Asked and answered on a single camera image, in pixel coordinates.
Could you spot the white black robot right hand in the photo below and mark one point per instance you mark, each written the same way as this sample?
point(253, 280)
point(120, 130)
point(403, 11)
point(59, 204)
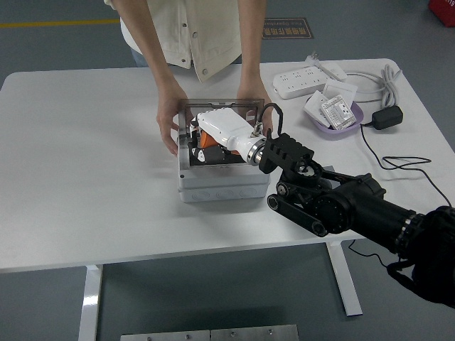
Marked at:
point(224, 124)

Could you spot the person's left hand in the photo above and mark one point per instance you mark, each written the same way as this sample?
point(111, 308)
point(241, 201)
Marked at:
point(252, 93)

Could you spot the person's right hand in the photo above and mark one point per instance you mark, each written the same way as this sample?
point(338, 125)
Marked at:
point(167, 110)

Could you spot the smoky transparent box lid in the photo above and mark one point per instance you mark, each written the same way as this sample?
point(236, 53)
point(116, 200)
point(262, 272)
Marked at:
point(213, 103)

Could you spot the orange cylinder battery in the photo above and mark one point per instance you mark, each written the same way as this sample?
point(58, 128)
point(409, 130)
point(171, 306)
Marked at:
point(206, 140)

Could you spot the grey junction box cover frame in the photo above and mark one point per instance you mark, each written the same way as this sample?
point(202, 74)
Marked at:
point(220, 174)

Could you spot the person's right forearm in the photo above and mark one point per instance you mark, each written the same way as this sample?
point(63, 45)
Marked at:
point(153, 46)

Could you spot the person's left forearm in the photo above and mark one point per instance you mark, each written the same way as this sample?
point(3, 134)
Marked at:
point(250, 53)

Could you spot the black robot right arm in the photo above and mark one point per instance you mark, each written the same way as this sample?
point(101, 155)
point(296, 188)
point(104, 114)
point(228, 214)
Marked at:
point(355, 206)

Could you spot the small white flat box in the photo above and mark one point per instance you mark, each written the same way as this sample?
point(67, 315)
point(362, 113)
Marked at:
point(336, 71)

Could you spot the white power strip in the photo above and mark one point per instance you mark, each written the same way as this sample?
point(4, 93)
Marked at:
point(298, 81)

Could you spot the slim white packet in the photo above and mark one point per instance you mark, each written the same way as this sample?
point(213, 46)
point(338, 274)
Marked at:
point(314, 106)

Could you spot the black floor sign yellow text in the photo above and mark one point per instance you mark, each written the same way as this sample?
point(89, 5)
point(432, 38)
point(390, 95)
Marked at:
point(288, 30)

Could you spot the square white packet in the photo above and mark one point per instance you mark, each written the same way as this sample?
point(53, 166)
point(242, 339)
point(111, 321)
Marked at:
point(341, 89)

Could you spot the packed white socket panel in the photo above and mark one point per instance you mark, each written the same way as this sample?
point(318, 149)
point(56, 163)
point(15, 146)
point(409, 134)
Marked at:
point(339, 112)

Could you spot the person's torso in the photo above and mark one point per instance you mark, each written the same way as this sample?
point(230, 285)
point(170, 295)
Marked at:
point(199, 21)

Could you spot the purple plastic tray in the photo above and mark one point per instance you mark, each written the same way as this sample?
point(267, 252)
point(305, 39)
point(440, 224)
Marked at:
point(341, 133)

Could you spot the black power adapter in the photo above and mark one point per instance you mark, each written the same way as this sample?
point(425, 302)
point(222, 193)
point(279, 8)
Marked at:
point(387, 117)

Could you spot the white table leg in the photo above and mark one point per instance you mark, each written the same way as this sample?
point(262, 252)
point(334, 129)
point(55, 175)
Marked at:
point(346, 284)
point(90, 302)

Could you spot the red object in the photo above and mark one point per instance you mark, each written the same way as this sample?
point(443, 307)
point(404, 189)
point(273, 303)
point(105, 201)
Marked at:
point(444, 10)

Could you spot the grey metal plate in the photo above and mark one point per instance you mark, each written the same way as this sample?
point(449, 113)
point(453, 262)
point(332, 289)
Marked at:
point(163, 336)
point(256, 333)

